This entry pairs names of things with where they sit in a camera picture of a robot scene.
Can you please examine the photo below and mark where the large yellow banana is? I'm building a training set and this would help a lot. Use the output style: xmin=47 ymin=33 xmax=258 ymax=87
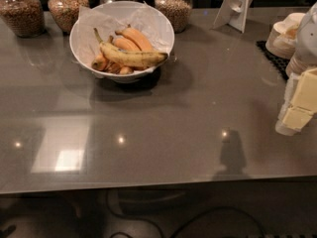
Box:
xmin=93 ymin=28 xmax=168 ymax=67

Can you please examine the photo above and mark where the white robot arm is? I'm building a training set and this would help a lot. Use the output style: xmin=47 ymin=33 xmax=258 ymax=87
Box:
xmin=275 ymin=3 xmax=317 ymax=136

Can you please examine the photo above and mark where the white paper bowl liner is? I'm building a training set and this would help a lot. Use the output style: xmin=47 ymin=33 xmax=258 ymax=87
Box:
xmin=75 ymin=2 xmax=172 ymax=67

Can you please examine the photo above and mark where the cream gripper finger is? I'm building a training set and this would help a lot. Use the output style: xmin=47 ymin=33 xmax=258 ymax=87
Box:
xmin=282 ymin=106 xmax=313 ymax=130
xmin=291 ymin=67 xmax=317 ymax=113

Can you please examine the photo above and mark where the small orange banana left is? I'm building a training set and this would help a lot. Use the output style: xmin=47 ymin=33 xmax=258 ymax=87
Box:
xmin=91 ymin=54 xmax=109 ymax=71

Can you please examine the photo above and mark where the small orange banana bottom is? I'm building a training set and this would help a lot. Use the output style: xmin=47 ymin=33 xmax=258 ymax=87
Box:
xmin=119 ymin=66 xmax=134 ymax=75

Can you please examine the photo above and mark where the black rubber mat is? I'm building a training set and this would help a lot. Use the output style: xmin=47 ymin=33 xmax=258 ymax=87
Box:
xmin=256 ymin=41 xmax=289 ymax=80

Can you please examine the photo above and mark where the white folded card stand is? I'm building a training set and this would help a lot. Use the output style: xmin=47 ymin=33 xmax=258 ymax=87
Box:
xmin=213 ymin=0 xmax=253 ymax=33

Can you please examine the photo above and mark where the black cable under table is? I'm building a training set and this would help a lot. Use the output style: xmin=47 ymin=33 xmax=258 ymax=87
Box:
xmin=105 ymin=188 xmax=265 ymax=238

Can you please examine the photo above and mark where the orange banana upper right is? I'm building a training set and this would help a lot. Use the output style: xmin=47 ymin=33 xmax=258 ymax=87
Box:
xmin=115 ymin=26 xmax=154 ymax=52

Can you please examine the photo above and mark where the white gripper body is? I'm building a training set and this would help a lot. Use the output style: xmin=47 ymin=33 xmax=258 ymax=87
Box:
xmin=275 ymin=73 xmax=300 ymax=136

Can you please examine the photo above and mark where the glass jar far left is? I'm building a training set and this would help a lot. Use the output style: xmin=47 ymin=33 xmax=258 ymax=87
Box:
xmin=0 ymin=0 xmax=45 ymax=38

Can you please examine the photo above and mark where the orange banana middle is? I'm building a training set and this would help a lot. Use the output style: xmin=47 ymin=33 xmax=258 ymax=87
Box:
xmin=113 ymin=38 xmax=140 ymax=52

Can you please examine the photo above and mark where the small orange banana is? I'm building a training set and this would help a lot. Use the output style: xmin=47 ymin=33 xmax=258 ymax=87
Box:
xmin=119 ymin=66 xmax=134 ymax=75
xmin=91 ymin=54 xmax=109 ymax=71

